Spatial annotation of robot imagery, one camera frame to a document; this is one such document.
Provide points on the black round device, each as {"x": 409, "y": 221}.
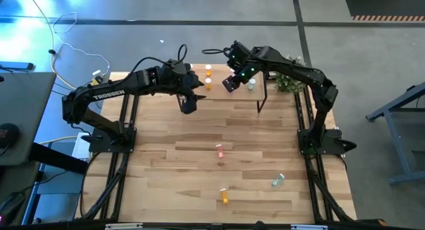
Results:
{"x": 8, "y": 135}

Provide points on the black aluminium table frame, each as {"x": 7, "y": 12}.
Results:
{"x": 182, "y": 227}

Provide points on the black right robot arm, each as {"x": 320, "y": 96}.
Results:
{"x": 299, "y": 70}

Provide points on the grey metal table frame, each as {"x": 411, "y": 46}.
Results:
{"x": 396, "y": 140}

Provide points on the grey desk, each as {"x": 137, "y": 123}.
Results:
{"x": 23, "y": 100}

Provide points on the dark flat tablet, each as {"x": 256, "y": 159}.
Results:
{"x": 16, "y": 66}

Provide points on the white flat sheet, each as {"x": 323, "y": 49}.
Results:
{"x": 79, "y": 150}

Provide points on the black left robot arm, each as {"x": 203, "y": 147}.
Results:
{"x": 109, "y": 93}

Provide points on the potted green plant dark pot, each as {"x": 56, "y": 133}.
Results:
{"x": 289, "y": 85}

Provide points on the white yellow power plug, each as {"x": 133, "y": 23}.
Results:
{"x": 97, "y": 75}

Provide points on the black computer mouse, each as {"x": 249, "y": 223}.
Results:
{"x": 11, "y": 206}

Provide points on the black desk foot bar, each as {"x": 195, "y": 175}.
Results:
{"x": 56, "y": 157}

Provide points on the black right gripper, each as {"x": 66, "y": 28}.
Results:
{"x": 245, "y": 73}

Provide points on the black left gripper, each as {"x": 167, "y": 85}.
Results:
{"x": 186, "y": 80}

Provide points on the green medicine bottle white cap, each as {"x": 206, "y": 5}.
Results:
{"x": 251, "y": 83}
{"x": 278, "y": 180}

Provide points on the black mat hazard stripe edge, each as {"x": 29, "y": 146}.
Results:
{"x": 385, "y": 4}

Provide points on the wooden shelf black metal legs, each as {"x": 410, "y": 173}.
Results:
{"x": 232, "y": 95}

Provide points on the white frame bracket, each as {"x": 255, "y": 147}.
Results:
{"x": 308, "y": 227}
{"x": 123, "y": 226}

